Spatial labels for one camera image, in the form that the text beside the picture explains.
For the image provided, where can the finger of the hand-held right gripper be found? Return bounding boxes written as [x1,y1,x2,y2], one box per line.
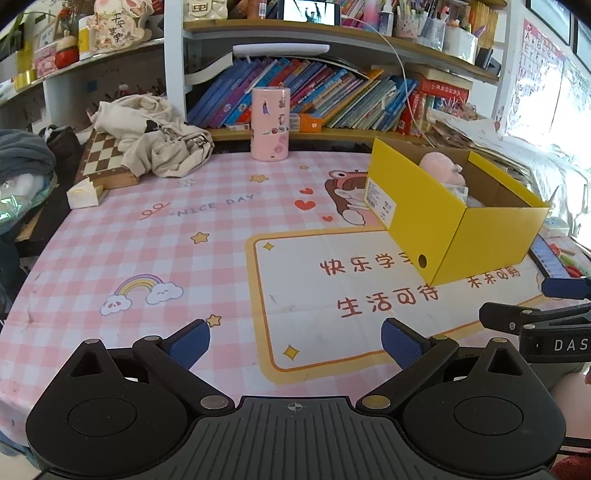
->
[479,301,591,341]
[540,276,591,301]

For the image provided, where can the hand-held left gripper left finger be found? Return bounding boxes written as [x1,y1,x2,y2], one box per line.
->
[69,318,236,413]

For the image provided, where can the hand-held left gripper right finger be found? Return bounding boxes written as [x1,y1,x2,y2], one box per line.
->
[355,318,525,412]

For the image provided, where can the yellow cardboard box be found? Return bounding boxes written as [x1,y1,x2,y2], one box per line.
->
[365,137,551,288]

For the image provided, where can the pink plush toy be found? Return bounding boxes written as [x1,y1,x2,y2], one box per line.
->
[418,151,465,186]

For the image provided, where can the pink printed cylinder container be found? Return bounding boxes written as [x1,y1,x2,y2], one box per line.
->
[250,87,291,162]

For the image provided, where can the shiny plastic sheet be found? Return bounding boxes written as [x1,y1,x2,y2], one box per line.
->
[508,137,591,241]

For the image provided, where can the red clothing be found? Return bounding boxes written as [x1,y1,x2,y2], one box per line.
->
[551,455,591,480]

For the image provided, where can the pile of papers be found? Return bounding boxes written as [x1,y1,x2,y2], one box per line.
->
[428,110,533,186]

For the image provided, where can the small white paper box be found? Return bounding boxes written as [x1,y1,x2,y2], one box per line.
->
[67,179,110,209]

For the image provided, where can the wooden chessboard box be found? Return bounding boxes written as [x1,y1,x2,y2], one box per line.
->
[74,129,142,191]

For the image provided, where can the cream canvas bag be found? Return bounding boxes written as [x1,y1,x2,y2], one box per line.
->
[88,95,214,179]

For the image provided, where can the wooden bookshelf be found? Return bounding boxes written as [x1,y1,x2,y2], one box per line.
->
[0,0,509,145]

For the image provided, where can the black bag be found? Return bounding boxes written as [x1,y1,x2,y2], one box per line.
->
[41,124,85,186]

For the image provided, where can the orange white long carton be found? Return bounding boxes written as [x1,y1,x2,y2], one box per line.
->
[288,113,324,135]

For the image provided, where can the row of colourful books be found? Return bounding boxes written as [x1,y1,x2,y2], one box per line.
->
[187,58,470,135]

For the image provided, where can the grey clothing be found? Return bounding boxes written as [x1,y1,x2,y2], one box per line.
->
[0,129,57,184]

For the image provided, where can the white cup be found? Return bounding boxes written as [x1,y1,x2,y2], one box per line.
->
[442,25,479,65]

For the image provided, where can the thick book white pages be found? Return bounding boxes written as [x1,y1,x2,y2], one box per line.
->
[185,51,234,86]

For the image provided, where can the white desk lamp bar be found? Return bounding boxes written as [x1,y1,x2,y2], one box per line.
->
[232,44,331,60]

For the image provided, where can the patterned pen holder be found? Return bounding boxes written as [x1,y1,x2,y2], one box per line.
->
[392,0,420,39]

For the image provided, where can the red white round doll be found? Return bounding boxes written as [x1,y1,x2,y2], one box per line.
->
[54,34,81,70]

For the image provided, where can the yellow lidded jar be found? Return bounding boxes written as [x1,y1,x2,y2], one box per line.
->
[76,16,100,61]

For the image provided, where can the pink rabbit ornament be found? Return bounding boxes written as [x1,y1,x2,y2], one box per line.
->
[88,0,153,54]

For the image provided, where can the cream quilted purse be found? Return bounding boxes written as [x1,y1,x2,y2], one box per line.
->
[184,0,230,22]

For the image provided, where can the smartphone with lit screen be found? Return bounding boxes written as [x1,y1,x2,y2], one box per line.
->
[281,0,343,27]

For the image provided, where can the wall poster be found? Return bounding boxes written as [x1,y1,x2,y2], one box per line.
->
[512,18,568,123]

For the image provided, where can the white cable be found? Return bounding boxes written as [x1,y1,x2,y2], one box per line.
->
[341,17,428,137]

